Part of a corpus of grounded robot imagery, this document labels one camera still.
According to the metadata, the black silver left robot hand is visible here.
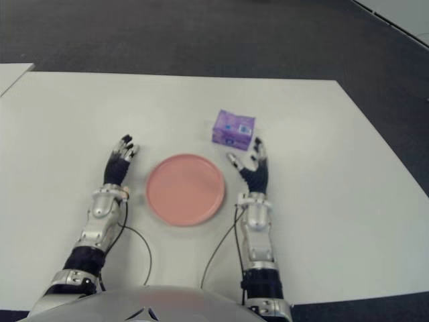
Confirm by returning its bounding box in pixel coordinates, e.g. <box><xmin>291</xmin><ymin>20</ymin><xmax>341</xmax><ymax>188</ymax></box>
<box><xmin>103</xmin><ymin>134</ymin><xmax>140</xmax><ymax>186</ymax></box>

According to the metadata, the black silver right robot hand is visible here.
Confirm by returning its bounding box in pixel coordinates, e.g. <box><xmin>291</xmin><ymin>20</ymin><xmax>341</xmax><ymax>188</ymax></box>
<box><xmin>226</xmin><ymin>136</ymin><xmax>271</xmax><ymax>195</ymax></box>

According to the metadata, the purple tissue paper pack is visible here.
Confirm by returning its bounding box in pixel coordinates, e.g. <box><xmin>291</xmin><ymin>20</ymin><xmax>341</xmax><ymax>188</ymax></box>
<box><xmin>210</xmin><ymin>109</ymin><xmax>256</xmax><ymax>148</ymax></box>

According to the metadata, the pink round plate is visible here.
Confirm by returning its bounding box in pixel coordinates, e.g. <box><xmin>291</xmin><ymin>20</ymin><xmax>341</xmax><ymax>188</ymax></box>
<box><xmin>145</xmin><ymin>153</ymin><xmax>226</xmax><ymax>228</ymax></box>

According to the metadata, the white neighbouring table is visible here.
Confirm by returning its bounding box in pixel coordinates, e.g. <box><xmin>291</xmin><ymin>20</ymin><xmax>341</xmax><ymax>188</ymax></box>
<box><xmin>0</xmin><ymin>62</ymin><xmax>36</xmax><ymax>97</ymax></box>

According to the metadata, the silver robot torso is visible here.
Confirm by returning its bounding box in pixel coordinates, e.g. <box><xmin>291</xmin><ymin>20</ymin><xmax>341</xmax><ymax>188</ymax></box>
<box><xmin>26</xmin><ymin>284</ymin><xmax>292</xmax><ymax>322</ymax></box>

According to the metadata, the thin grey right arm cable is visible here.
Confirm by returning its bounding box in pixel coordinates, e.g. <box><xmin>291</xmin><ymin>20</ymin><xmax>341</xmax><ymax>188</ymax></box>
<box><xmin>200</xmin><ymin>206</ymin><xmax>245</xmax><ymax>288</ymax></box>

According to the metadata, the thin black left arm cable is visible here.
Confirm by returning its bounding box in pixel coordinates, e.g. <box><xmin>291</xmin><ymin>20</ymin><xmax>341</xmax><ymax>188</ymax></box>
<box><xmin>100</xmin><ymin>193</ymin><xmax>154</xmax><ymax>292</ymax></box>

